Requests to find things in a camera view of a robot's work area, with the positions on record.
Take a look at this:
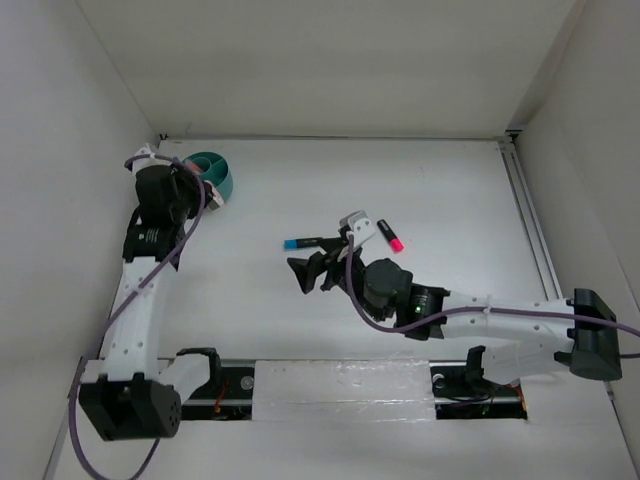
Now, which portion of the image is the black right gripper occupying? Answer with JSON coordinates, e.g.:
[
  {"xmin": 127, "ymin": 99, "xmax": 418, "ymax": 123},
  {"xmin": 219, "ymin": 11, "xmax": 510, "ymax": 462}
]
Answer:
[{"xmin": 287, "ymin": 236, "xmax": 386, "ymax": 323}]

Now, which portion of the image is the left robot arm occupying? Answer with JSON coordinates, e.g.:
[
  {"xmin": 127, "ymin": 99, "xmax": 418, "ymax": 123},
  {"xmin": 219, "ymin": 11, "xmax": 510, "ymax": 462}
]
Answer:
[{"xmin": 79, "ymin": 163, "xmax": 224, "ymax": 441}]

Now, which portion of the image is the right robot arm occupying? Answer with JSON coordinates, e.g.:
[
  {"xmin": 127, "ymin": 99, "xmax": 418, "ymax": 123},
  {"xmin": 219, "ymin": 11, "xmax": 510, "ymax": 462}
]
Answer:
[{"xmin": 287, "ymin": 237, "xmax": 622, "ymax": 394}]

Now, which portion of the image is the blue cap black highlighter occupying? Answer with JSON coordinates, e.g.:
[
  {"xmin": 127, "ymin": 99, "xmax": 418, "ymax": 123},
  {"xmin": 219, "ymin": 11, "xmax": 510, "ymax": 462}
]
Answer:
[{"xmin": 283, "ymin": 237, "xmax": 322, "ymax": 251}]

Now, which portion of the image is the teal round desk organizer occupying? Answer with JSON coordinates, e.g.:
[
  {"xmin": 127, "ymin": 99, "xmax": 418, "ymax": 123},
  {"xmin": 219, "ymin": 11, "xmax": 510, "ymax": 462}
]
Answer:
[{"xmin": 184, "ymin": 151, "xmax": 233, "ymax": 203}]

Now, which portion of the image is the pink cap black highlighter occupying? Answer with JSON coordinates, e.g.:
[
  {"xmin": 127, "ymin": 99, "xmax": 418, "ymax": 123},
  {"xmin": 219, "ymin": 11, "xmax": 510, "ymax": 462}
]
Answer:
[{"xmin": 376, "ymin": 219, "xmax": 404, "ymax": 253}]

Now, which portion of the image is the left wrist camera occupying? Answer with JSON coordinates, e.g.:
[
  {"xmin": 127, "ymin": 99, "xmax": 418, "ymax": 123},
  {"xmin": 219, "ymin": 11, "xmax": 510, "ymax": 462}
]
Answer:
[{"xmin": 125, "ymin": 143, "xmax": 155, "ymax": 175}]

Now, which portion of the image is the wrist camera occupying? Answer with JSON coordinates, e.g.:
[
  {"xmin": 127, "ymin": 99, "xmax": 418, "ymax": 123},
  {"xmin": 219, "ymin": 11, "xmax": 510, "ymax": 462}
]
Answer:
[
  {"xmin": 339, "ymin": 210, "xmax": 376, "ymax": 250},
  {"xmin": 125, "ymin": 143, "xmax": 155, "ymax": 175}
]

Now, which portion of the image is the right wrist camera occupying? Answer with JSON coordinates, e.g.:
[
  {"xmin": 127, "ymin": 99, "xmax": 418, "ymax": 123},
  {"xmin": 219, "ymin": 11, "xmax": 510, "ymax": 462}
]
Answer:
[{"xmin": 339, "ymin": 210, "xmax": 376, "ymax": 250}]

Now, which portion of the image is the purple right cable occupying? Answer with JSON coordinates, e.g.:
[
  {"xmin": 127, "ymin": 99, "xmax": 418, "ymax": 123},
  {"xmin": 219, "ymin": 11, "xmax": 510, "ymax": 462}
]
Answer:
[{"xmin": 344, "ymin": 230, "xmax": 640, "ymax": 361}]

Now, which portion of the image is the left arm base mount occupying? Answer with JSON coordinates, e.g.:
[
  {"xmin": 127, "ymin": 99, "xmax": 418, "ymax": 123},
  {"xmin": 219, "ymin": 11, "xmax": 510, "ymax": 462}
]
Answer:
[{"xmin": 181, "ymin": 361, "xmax": 255, "ymax": 421}]

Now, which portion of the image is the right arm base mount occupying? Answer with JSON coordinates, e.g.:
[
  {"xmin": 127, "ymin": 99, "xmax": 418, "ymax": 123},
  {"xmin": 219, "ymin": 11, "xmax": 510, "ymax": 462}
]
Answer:
[{"xmin": 430, "ymin": 346, "xmax": 528, "ymax": 420}]

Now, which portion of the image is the aluminium rail right side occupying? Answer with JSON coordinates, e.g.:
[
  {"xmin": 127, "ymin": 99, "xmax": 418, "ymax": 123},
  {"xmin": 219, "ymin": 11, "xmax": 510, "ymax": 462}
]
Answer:
[{"xmin": 501, "ymin": 130, "xmax": 614, "ymax": 401}]

